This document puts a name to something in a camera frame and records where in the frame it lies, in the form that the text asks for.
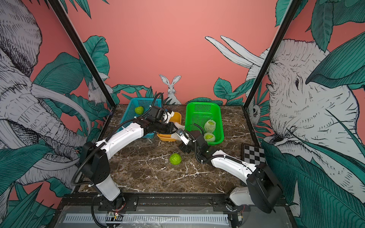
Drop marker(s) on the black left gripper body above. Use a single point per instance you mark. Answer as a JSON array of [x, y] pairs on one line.
[[166, 128]]

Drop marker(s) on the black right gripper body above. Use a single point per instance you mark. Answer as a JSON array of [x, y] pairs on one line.
[[187, 149]]

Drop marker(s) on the yellow plastic tub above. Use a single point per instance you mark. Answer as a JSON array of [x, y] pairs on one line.
[[177, 118]]

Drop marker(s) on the white foam net sleeve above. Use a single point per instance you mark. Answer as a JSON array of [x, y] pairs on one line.
[[209, 133]]

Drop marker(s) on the white foam net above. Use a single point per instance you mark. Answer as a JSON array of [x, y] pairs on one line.
[[207, 128], [179, 126]]

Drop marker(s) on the bright green plastic basket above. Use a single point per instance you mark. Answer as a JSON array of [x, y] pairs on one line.
[[200, 113]]

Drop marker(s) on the green custard apple back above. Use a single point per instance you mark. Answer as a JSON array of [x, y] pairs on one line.
[[139, 110]]

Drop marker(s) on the teal plastic basket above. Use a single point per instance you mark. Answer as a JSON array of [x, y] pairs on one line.
[[131, 114]]

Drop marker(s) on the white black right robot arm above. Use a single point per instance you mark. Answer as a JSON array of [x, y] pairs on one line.
[[262, 187]]

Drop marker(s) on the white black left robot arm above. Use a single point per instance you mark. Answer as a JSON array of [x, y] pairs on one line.
[[94, 168]]

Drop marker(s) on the black white checkerboard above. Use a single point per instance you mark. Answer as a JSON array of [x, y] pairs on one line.
[[252, 154]]

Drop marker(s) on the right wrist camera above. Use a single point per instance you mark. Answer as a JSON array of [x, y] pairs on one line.
[[183, 136]]

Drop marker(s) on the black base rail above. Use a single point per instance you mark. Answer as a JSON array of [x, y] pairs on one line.
[[220, 202]]

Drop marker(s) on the black left frame post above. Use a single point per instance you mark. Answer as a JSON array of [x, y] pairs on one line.
[[73, 35]]

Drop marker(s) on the black frame post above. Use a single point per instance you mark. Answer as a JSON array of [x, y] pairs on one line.
[[73, 35], [290, 13]]

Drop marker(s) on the black right frame post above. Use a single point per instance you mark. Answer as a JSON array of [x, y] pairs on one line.
[[290, 13]]

